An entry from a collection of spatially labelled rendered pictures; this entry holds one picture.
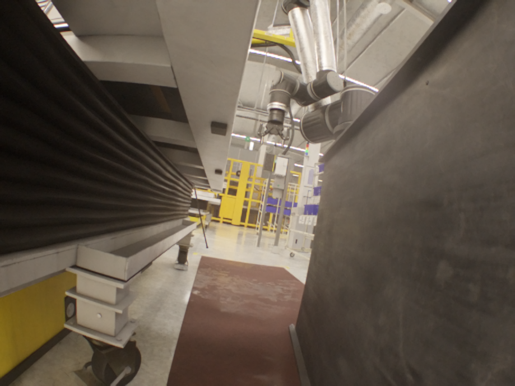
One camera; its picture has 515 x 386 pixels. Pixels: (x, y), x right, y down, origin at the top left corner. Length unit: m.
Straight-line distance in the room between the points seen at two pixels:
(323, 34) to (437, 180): 1.06
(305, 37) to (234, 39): 1.25
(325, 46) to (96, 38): 1.03
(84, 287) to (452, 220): 0.69
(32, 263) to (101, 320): 0.23
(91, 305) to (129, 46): 0.54
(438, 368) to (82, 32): 0.78
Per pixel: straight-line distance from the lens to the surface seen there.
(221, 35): 0.33
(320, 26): 1.38
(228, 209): 11.29
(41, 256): 0.49
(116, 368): 0.73
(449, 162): 0.39
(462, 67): 0.42
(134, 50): 0.47
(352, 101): 1.20
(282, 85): 1.20
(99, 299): 0.60
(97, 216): 0.68
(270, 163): 4.10
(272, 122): 1.15
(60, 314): 0.91
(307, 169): 5.18
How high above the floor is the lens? 0.56
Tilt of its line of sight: 6 degrees up
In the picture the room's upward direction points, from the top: 10 degrees clockwise
